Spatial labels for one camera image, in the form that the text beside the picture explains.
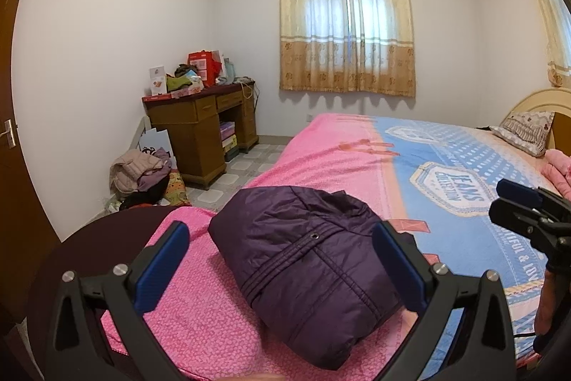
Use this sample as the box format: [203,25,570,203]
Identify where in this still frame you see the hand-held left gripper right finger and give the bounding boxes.
[372,221,518,381]

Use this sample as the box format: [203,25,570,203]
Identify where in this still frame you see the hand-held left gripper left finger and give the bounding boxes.
[45,220,192,381]

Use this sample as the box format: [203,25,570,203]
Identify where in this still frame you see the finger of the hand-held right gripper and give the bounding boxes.
[488,199,555,250]
[496,179,571,209]

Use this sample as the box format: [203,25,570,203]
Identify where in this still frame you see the purple quilted jacket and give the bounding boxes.
[207,185,418,370]

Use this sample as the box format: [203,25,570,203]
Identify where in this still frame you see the person's right forearm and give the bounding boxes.
[534,269,564,337]

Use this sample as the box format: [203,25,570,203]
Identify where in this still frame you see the pile of clothes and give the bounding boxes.
[110,148,172,199]

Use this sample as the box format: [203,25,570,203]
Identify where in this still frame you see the pink folded blanket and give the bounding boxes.
[540,149,571,196]

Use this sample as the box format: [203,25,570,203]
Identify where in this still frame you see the patterned pillow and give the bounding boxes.
[491,111,555,159]

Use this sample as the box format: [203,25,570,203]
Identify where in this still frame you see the dark round table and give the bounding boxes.
[24,206,215,381]

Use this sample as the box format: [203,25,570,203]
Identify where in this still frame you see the floral patterned bag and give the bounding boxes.
[163,171,192,205]

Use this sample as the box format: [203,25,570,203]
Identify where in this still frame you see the blue polka dot bedsheet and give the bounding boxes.
[372,116,571,364]

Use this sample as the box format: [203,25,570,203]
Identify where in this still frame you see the cream wooden headboard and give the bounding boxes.
[504,89,571,150]

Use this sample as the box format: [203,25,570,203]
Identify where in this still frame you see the white paper bag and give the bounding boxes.
[139,127,172,167]

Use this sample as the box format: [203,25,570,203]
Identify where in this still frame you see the brown wooden desk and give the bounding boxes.
[142,80,258,191]

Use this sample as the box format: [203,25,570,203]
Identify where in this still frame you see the stacked boxes under desk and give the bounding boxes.
[220,121,238,161]

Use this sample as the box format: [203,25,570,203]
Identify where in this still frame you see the brown wooden door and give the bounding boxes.
[0,0,61,337]

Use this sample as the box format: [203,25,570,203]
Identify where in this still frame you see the narrow beige window curtain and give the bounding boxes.
[506,0,571,87]

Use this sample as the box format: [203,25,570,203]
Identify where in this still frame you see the green bag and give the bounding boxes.
[166,75,197,94]

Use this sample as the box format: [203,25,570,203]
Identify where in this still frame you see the white card box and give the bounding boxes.
[149,66,167,96]

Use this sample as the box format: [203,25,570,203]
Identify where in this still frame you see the red gift box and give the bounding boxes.
[188,51,219,87]

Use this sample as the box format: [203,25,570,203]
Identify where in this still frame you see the wide beige window curtain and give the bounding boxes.
[278,0,416,98]

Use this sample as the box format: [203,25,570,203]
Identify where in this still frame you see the metal door handle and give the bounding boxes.
[0,119,17,148]

